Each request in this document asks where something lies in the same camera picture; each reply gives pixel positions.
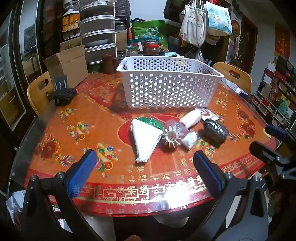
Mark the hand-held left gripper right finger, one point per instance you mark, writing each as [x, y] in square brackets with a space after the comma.
[208, 173]

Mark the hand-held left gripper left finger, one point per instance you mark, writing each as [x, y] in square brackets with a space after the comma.
[81, 173]

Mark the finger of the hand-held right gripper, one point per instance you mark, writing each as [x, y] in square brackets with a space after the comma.
[275, 131]
[263, 149]

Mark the small clear plastic packet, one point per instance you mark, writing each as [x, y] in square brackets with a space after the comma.
[189, 139]

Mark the black bundle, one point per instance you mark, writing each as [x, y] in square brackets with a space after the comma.
[216, 133]

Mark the white flower-shaped ornament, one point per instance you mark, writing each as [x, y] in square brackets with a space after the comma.
[178, 129]

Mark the white packet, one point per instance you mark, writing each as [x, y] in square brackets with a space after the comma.
[190, 118]

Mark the small red-white printed packet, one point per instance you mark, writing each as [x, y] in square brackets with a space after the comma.
[207, 114]

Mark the purple round pad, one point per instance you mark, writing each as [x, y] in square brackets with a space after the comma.
[171, 122]

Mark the white plastic bag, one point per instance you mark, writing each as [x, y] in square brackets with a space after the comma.
[13, 201]
[144, 136]

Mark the green plastic bag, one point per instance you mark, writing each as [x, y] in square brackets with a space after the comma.
[151, 121]

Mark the white perforated plastic basket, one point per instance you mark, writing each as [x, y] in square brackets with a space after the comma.
[161, 88]

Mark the white cubby shelf with boxes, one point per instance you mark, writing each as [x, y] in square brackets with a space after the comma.
[277, 92]

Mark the wooden chair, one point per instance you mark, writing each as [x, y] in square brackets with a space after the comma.
[240, 80]
[37, 97]

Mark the black phone stand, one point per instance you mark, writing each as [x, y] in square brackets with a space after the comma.
[62, 95]

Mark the open cardboard box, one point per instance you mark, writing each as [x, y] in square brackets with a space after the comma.
[71, 67]

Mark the clear plastic bag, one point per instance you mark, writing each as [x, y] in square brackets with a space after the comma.
[198, 56]

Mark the brown clay pot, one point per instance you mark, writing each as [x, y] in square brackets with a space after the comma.
[108, 64]

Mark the blue printed bag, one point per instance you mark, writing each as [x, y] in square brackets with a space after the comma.
[218, 20]

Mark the small glass jar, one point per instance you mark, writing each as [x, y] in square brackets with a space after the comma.
[131, 50]

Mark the white canvas tote bag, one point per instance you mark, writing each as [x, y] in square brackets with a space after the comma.
[193, 25]

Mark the glass jar with red lid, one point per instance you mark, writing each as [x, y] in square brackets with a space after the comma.
[152, 49]

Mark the dark framed glass door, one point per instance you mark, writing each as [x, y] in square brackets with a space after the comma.
[30, 46]

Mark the brown cardboard carton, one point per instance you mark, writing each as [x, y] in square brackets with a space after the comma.
[121, 40]

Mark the stacked grey drawer tower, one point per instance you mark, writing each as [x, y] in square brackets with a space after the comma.
[97, 30]

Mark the green shopping bag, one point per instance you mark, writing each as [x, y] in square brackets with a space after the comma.
[148, 27]

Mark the red wall poster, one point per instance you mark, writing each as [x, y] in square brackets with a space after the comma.
[282, 41]

